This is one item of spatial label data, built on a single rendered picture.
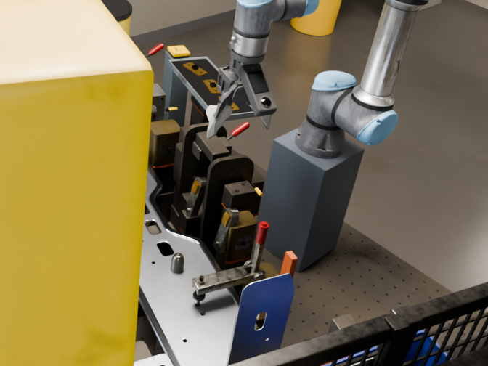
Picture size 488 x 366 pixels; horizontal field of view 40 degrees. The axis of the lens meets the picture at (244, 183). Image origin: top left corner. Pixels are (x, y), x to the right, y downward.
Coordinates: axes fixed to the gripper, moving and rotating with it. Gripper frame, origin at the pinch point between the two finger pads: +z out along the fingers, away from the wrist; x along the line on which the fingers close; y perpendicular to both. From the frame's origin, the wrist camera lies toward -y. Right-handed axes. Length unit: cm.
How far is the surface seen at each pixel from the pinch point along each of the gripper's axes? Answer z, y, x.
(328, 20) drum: 121, 307, -254
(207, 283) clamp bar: 28.3, -15.1, 11.4
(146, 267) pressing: 35.5, 1.1, 19.6
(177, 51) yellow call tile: 19, 80, -20
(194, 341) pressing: 35.6, -24.1, 17.6
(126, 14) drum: 73, 231, -56
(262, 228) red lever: 15.1, -15.0, -0.6
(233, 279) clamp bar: 28.3, -16.0, 5.2
